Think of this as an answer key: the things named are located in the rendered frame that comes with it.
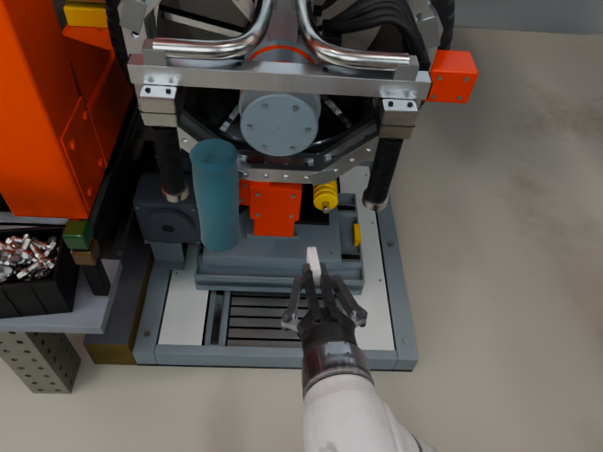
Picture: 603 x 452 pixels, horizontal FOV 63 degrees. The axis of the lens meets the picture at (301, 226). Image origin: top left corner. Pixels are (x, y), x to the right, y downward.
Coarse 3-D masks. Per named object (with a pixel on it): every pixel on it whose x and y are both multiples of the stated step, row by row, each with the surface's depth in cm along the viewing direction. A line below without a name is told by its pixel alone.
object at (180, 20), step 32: (320, 0) 89; (160, 32) 95; (224, 32) 94; (320, 32) 94; (384, 32) 112; (320, 64) 99; (192, 96) 107; (224, 96) 117; (320, 96) 105; (352, 96) 115; (224, 128) 111; (320, 128) 115; (352, 128) 109
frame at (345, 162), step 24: (144, 0) 79; (408, 0) 79; (120, 24) 81; (144, 24) 82; (432, 24) 82; (432, 48) 85; (192, 120) 103; (192, 144) 102; (336, 144) 108; (360, 144) 103; (240, 168) 107; (264, 168) 107; (288, 168) 108; (312, 168) 108; (336, 168) 107
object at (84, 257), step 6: (96, 240) 93; (96, 246) 93; (72, 252) 90; (78, 252) 91; (84, 252) 91; (90, 252) 91; (96, 252) 93; (78, 258) 92; (84, 258) 92; (90, 258) 92; (96, 258) 93; (78, 264) 93; (84, 264) 93; (90, 264) 93
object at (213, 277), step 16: (352, 208) 161; (352, 224) 161; (352, 240) 157; (352, 256) 148; (208, 272) 145; (224, 272) 146; (240, 272) 146; (256, 272) 146; (272, 272) 147; (288, 272) 147; (336, 272) 149; (352, 272) 149; (208, 288) 147; (224, 288) 147; (240, 288) 147; (256, 288) 147; (272, 288) 147; (288, 288) 147; (352, 288) 147
